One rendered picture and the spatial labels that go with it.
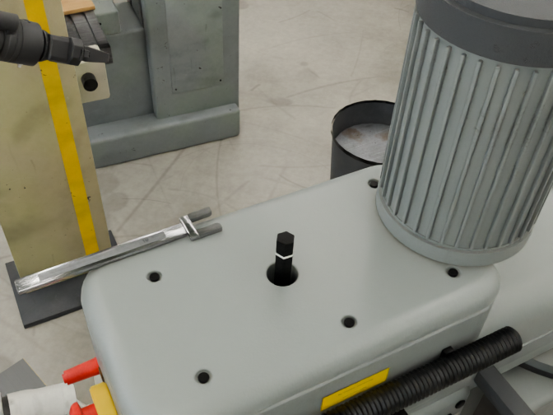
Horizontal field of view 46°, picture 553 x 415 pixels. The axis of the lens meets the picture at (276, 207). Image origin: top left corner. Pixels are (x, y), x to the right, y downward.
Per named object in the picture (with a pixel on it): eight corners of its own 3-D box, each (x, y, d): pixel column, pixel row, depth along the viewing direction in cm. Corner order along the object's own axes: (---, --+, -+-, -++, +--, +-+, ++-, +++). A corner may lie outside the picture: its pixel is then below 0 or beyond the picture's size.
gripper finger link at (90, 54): (106, 65, 140) (79, 60, 136) (108, 50, 139) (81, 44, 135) (109, 66, 139) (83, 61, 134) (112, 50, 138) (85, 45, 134)
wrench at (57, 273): (20, 302, 72) (19, 298, 72) (12, 277, 75) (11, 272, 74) (222, 230, 81) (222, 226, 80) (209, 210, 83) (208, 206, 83)
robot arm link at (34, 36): (53, 72, 144) (-2, 63, 135) (58, 28, 142) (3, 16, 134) (81, 77, 135) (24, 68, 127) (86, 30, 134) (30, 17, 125)
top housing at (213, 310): (153, 516, 72) (137, 451, 61) (86, 335, 88) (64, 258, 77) (485, 355, 89) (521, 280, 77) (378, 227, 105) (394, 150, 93)
